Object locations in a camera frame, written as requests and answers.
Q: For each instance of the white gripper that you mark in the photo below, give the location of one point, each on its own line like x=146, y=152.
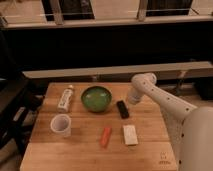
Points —
x=134, y=96

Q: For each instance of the black eraser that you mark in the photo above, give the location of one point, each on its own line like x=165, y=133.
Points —
x=122, y=109

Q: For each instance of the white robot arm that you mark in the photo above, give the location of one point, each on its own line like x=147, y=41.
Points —
x=196, y=147

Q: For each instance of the green bowl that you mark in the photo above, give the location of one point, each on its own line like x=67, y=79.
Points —
x=96, y=99

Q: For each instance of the white rectangular box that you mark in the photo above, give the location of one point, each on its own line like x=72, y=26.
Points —
x=130, y=136

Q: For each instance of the orange carrot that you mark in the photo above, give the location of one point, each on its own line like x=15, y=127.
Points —
x=105, y=136

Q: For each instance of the white plastic bottle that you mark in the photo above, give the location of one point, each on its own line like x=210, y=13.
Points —
x=64, y=102

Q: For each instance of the long wooden bench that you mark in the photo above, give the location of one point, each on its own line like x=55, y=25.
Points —
x=183, y=66

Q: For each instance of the white cup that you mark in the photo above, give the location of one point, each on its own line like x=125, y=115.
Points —
x=61, y=125

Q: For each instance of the dark chair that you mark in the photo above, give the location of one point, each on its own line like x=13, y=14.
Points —
x=16, y=100

